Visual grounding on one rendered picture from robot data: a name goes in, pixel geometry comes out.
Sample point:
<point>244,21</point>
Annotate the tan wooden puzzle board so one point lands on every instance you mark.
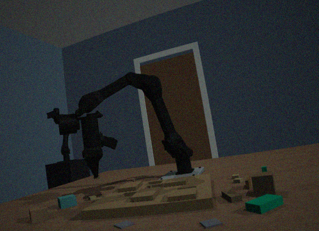
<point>137,198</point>

